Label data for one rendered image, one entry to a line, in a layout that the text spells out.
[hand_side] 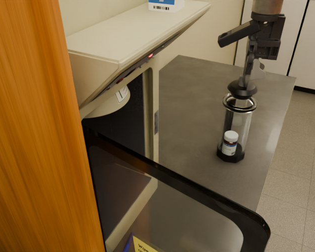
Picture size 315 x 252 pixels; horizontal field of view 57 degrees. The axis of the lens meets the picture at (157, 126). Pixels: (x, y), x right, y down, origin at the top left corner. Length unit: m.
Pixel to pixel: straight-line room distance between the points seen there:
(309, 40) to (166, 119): 2.50
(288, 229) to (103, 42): 1.93
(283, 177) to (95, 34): 2.20
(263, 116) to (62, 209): 1.05
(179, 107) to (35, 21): 1.10
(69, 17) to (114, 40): 0.07
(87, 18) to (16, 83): 0.17
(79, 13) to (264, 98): 1.16
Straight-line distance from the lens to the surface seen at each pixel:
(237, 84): 0.94
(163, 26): 0.46
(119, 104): 0.62
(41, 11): 0.28
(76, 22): 0.45
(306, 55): 3.57
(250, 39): 0.87
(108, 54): 0.36
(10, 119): 0.39
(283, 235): 2.13
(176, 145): 1.11
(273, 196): 2.32
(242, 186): 0.99
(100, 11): 0.49
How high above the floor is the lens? 1.64
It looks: 36 degrees down
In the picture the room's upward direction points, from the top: straight up
